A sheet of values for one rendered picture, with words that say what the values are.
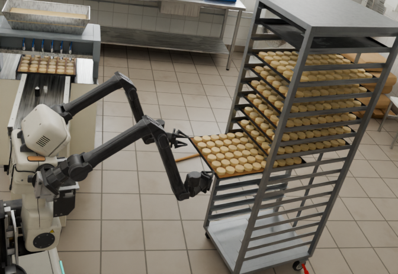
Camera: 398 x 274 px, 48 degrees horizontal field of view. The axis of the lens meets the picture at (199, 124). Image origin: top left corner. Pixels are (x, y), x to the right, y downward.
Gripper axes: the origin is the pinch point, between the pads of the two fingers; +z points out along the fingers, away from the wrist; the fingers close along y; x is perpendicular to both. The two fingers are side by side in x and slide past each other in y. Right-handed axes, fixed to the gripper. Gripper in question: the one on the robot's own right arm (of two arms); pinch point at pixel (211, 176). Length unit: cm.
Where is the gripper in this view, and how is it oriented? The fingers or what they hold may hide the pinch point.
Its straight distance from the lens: 240.6
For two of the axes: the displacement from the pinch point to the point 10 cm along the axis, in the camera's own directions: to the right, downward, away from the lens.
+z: 5.7, -3.3, 7.5
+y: -1.7, 8.5, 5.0
